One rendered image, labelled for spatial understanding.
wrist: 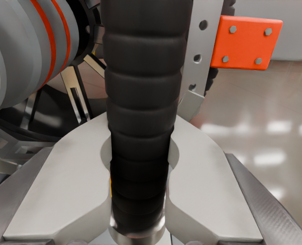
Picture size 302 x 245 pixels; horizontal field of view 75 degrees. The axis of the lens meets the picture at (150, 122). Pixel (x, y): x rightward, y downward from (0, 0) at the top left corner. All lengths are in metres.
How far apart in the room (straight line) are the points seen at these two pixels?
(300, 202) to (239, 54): 1.21
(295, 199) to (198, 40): 1.26
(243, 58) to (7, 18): 0.29
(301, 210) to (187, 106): 1.16
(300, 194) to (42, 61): 1.45
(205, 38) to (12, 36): 0.23
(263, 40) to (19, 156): 0.47
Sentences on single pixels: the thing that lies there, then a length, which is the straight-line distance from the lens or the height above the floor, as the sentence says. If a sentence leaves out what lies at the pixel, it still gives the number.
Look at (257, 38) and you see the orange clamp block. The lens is 0.34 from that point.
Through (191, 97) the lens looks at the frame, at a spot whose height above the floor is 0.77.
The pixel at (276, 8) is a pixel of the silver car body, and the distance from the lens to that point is 0.87.
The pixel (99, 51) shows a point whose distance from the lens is 0.89.
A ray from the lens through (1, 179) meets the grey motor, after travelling 0.78.
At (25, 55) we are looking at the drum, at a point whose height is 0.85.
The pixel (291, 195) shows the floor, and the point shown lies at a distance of 1.46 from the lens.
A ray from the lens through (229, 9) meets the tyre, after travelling 0.41.
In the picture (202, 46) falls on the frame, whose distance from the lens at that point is 0.31.
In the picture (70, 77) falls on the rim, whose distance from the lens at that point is 0.45.
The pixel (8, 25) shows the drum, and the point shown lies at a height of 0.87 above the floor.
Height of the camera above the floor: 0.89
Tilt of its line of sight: 30 degrees down
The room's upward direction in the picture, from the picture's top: 4 degrees clockwise
